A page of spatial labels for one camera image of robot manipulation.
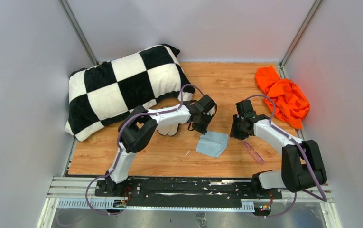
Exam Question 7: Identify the orange crumpled cloth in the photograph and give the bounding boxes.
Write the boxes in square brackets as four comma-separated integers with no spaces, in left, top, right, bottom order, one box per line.
[255,66,310,129]

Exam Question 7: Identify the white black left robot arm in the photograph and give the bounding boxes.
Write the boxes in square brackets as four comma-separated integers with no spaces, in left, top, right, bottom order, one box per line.
[104,95,217,196]

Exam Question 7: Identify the pink transparent sunglasses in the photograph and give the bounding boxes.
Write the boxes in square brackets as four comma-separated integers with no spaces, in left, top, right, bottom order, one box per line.
[242,141,266,165]

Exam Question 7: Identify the light blue cleaning cloth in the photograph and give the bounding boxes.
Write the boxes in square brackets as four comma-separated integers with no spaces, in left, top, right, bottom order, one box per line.
[196,131,229,158]

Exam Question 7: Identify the black glasses case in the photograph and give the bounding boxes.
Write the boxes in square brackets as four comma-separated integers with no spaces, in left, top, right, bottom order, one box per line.
[157,124,179,137]

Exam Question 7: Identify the aluminium frame rail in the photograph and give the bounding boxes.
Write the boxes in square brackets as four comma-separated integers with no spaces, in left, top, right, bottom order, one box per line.
[58,0,98,65]

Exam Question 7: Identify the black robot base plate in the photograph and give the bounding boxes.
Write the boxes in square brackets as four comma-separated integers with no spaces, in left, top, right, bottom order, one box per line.
[92,176,282,209]

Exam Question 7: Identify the black white checkered pillow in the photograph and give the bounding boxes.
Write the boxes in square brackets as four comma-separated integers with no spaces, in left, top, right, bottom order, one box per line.
[65,44,195,141]

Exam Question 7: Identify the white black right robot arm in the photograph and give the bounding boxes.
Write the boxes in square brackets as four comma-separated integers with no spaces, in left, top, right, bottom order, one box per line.
[230,100,327,199]

